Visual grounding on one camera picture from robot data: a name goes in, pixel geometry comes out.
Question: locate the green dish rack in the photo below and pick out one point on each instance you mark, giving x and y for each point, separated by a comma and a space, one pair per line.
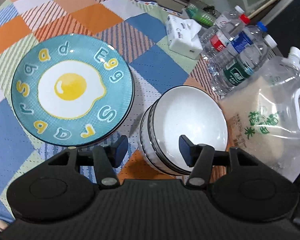
202, 17

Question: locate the patchwork tablecloth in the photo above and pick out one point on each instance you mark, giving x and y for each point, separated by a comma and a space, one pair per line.
136, 29

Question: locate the red label water bottle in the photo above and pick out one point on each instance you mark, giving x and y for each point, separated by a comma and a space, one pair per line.
224, 30

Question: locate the blue label water bottle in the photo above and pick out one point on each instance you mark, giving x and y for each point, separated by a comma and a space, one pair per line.
249, 35

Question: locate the white tissue pack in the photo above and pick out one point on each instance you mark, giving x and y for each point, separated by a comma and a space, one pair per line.
182, 36

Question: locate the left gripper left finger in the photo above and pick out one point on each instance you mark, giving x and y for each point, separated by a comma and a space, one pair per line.
106, 159

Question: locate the green label water bottle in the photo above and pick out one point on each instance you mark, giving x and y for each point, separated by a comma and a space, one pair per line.
242, 66

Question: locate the blue fried egg plate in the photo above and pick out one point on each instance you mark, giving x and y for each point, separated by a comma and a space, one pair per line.
56, 89

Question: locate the plain white plate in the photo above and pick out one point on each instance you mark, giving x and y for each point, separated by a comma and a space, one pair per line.
118, 79

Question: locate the white bowl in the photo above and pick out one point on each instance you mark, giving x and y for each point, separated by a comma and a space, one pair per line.
189, 111
146, 147
155, 152

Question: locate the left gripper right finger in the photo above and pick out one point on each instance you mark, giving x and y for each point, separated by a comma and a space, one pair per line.
200, 158

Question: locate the clear rice bag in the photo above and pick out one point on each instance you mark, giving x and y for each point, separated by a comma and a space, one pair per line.
263, 114

